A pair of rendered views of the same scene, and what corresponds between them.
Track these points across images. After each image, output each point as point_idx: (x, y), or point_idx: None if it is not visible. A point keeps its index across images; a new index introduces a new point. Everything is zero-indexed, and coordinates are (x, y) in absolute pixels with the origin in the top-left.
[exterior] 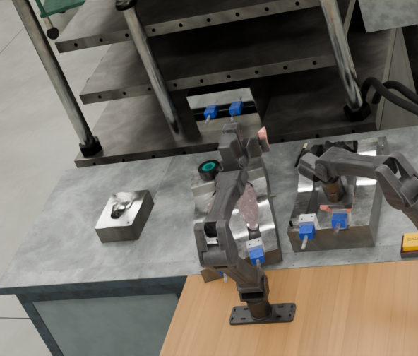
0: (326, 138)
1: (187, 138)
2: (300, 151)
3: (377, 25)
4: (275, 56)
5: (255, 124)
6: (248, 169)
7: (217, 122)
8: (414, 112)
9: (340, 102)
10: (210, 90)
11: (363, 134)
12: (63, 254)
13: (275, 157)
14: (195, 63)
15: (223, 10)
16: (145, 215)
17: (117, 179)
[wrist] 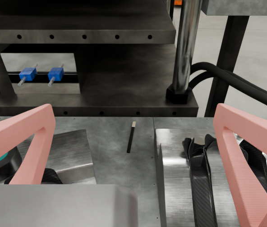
0: (156, 119)
1: (0, 97)
2: (129, 131)
3: (221, 8)
4: (105, 25)
5: (74, 93)
6: (69, 165)
7: (34, 86)
8: None
9: (155, 84)
10: (29, 50)
11: (196, 119)
12: None
13: (99, 135)
14: (16, 20)
15: None
16: None
17: None
